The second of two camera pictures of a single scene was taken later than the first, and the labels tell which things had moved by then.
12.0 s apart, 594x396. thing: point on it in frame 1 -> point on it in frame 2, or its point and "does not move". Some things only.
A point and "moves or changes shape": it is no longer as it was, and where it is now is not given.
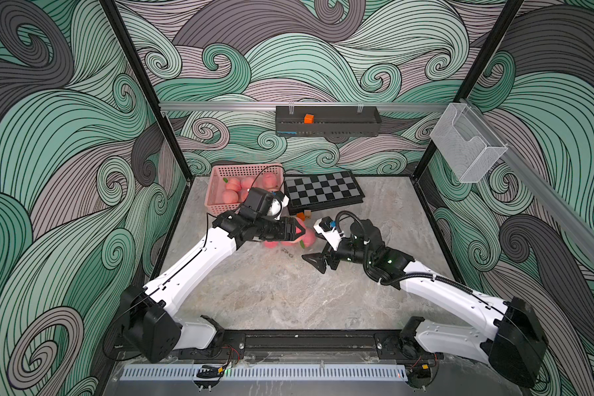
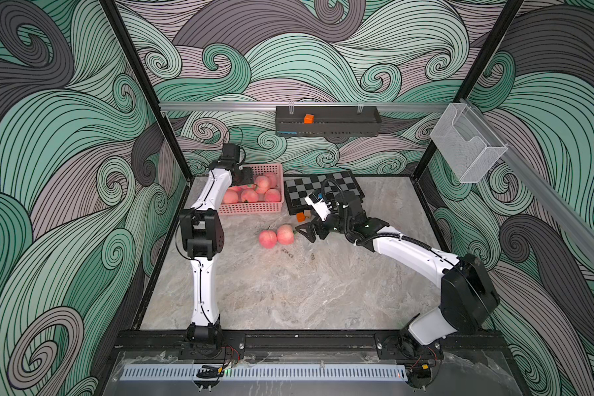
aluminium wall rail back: x=301 y=106 does not move
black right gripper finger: x=332 y=260 -> x=320 y=228
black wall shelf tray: x=328 y=121 does not move
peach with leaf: x=308 y=239 moves or changes shape
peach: x=271 y=244 does not move
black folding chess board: x=314 y=191 does not move
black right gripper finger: x=316 y=260 -> x=308 y=230
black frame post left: x=116 y=18 does not move
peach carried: x=230 y=196 does not move
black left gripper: x=285 y=233 -> x=247 y=175
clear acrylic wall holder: x=466 y=144 does not move
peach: x=270 y=181 does not move
